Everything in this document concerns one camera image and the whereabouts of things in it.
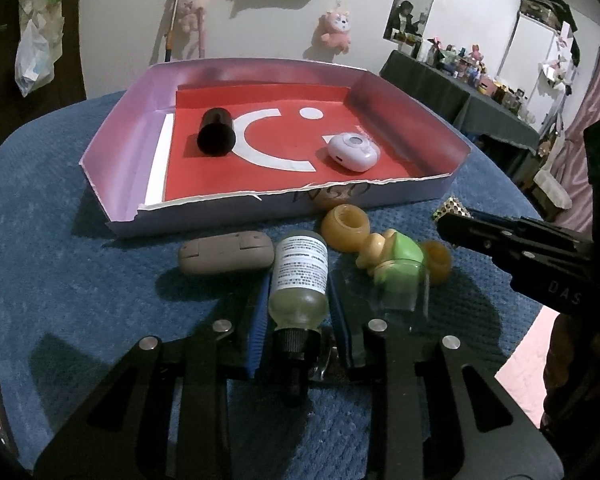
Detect green and beige toy figure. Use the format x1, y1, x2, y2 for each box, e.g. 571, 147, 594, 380
356, 228, 427, 306

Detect person's right hand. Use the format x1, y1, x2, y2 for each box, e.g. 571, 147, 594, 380
542, 315, 600, 431

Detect hanging plastic bags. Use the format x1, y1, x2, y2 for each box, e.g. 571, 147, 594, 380
19, 0, 63, 56

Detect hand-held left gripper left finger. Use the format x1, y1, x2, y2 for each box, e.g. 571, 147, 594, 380
32, 275, 274, 480

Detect red paper sheet white shapes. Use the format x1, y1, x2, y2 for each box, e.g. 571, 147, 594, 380
162, 85, 421, 202

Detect clear plastic bag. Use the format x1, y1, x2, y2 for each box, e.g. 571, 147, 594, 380
15, 25, 53, 97

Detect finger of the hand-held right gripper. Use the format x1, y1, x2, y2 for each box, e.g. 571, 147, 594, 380
437, 215, 593, 281
467, 208, 593, 250

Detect grey oval case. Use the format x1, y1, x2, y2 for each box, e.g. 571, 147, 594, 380
178, 230, 274, 276

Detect row of small figurines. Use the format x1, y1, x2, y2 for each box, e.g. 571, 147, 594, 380
410, 35, 536, 121

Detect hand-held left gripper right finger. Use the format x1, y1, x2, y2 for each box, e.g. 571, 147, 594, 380
327, 272, 563, 480

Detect clear plastic cup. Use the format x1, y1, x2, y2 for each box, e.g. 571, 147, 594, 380
340, 260, 431, 331

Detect pale pink long-legged plush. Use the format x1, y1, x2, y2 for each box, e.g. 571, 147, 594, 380
176, 0, 213, 58

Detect black cylinder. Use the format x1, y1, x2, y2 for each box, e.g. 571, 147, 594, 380
196, 107, 237, 156

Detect dark bag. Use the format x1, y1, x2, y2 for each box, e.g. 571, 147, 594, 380
520, 0, 578, 31

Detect pink plush with white face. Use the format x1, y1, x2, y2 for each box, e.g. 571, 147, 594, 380
320, 10, 353, 53

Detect white round device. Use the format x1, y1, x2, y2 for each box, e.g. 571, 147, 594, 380
327, 131, 381, 173

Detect white and orange stick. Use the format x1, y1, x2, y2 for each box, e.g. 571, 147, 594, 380
164, 0, 188, 63

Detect wall mirror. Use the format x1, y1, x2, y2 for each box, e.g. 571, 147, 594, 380
382, 0, 443, 43

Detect white bag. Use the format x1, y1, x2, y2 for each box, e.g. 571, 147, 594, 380
532, 135, 576, 211

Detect small amber ring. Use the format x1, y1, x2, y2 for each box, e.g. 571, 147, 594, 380
422, 240, 453, 286

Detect purple cardboard box tray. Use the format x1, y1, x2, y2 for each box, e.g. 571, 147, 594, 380
78, 57, 472, 239

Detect glass dropper bottle black cap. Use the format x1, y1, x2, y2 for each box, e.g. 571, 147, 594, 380
267, 231, 330, 408

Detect brown wooden door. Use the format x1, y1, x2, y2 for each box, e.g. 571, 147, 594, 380
0, 0, 88, 156

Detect pink striped curtain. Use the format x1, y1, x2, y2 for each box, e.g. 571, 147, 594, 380
545, 30, 600, 226

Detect dark cloth covered table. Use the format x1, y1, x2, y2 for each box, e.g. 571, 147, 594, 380
380, 50, 541, 181

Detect large amber ring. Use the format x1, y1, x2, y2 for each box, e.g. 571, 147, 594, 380
321, 205, 371, 253

